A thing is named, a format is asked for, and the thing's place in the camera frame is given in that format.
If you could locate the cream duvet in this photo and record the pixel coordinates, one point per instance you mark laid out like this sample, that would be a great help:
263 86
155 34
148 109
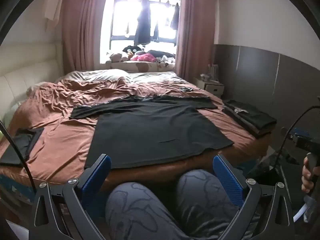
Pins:
97 75

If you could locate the window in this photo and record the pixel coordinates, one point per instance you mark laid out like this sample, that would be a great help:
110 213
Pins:
120 15

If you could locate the hanging long black coat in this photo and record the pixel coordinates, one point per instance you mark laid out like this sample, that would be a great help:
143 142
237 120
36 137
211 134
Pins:
143 22

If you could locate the black and white plush toy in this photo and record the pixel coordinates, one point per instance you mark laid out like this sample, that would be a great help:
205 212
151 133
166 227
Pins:
131 49

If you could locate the hanging dark garment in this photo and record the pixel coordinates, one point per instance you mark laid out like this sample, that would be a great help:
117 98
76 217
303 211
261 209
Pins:
175 17

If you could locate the person's right leg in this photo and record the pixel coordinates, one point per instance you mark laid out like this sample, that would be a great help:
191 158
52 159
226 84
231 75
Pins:
205 205

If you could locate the flat black garment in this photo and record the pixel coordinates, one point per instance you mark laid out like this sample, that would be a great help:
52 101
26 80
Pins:
20 145

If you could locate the white padded headboard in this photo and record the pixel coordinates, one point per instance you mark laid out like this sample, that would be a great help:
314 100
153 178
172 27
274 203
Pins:
22 80

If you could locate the person's leg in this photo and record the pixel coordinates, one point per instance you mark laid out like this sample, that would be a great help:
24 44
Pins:
145 215
205 205

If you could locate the folded dark grey garment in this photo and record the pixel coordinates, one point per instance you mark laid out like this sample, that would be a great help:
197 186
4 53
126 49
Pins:
255 131

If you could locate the small black item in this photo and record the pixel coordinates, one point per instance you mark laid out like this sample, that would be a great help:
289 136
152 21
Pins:
186 89

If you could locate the person's left leg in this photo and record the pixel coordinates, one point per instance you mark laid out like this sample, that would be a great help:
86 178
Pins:
145 215

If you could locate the stack of folded black clothes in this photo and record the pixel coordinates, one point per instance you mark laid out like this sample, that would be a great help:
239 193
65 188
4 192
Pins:
252 112

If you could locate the brown patched white cushion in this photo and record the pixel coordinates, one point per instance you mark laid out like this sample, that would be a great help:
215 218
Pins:
142 66

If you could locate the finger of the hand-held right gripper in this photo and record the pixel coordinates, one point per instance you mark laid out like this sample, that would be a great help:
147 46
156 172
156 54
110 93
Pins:
296 133

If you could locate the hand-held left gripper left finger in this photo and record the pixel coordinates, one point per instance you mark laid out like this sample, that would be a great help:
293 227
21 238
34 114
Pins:
97 180

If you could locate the person's right hand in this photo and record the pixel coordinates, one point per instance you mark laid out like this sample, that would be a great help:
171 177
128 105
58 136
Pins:
305 177

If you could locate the beige teddy bear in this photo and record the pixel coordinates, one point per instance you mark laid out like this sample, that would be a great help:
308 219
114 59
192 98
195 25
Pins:
115 57

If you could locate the brown bed sheet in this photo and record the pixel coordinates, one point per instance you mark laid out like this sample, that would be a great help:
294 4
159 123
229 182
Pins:
62 135

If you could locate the pink plush toy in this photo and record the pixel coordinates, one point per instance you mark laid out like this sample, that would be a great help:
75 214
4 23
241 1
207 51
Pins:
143 57

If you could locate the white nightstand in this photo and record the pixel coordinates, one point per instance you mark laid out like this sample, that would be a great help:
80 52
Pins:
212 87

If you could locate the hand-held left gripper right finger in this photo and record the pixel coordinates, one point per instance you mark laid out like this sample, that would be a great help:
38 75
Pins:
227 180

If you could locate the black knit top floral trim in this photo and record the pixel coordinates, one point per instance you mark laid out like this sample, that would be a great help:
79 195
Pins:
155 130

